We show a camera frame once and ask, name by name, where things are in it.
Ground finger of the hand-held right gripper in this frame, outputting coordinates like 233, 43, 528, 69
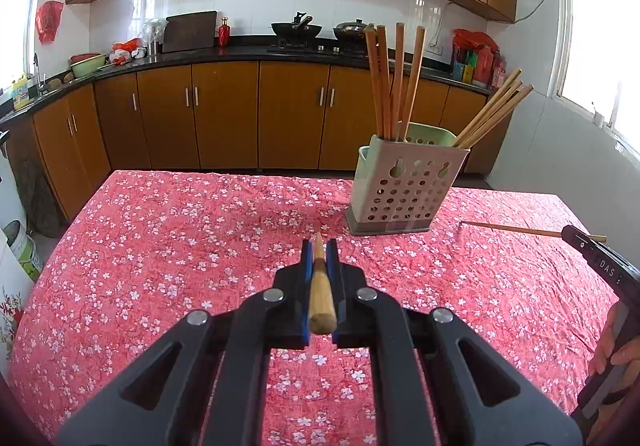
561, 225, 597, 261

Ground hanging red plastic bag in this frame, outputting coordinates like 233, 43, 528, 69
35, 0, 65, 44

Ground person's right hand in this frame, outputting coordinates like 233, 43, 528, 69
587, 299, 640, 377

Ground red and white bag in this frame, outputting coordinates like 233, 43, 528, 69
109, 39, 148, 66

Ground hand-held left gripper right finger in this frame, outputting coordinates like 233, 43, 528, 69
327, 240, 584, 446

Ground yellow dish soap bottle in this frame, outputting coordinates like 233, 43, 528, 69
11, 74, 31, 110

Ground black kitchen countertop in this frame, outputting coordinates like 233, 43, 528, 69
0, 45, 493, 127

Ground dark wooden cutting board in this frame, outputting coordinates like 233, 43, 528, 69
162, 10, 218, 53

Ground metal faucet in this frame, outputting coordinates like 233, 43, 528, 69
32, 53, 47, 94

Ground green basin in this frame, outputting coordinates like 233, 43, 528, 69
70, 54, 108, 78

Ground large bright window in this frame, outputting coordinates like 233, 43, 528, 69
557, 0, 640, 157

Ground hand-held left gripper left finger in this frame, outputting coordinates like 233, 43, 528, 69
55, 238, 315, 446

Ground metal cup with plastic wrap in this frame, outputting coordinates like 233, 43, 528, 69
142, 19, 168, 56

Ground row of wooden base cabinets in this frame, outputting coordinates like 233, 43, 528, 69
7, 61, 512, 227

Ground gas stove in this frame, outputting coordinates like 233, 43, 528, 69
266, 42, 371, 60

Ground brown potatoes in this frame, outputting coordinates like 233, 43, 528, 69
46, 71, 76, 91

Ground red bag of packets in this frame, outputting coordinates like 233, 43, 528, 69
451, 29, 507, 90

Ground perforated pale green chopstick holder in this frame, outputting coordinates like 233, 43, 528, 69
347, 122, 471, 237

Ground narrow bright window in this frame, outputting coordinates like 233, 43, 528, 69
0, 0, 53, 92

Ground white floral appliance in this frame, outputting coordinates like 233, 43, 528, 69
0, 161, 38, 367

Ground black wok with lid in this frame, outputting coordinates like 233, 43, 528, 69
333, 19, 376, 44

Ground dark cloth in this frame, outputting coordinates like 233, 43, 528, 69
12, 157, 63, 238

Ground red floral tablecloth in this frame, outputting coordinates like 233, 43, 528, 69
7, 169, 621, 446

